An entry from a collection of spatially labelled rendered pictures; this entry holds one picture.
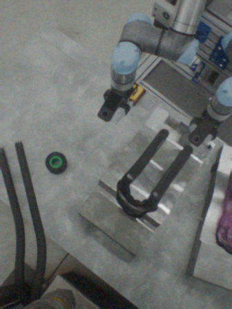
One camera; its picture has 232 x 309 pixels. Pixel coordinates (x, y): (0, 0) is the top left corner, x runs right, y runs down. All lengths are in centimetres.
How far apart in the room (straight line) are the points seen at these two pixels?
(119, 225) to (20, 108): 61
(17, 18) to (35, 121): 139
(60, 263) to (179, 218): 96
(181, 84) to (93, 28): 79
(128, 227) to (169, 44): 63
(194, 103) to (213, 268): 117
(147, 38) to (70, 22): 167
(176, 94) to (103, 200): 108
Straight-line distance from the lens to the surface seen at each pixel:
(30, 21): 272
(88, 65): 155
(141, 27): 106
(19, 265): 126
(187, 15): 103
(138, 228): 128
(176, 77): 225
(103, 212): 128
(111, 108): 113
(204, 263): 127
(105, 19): 269
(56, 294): 110
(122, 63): 98
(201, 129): 119
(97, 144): 140
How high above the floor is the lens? 213
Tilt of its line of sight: 72 degrees down
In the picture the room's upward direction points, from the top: 9 degrees clockwise
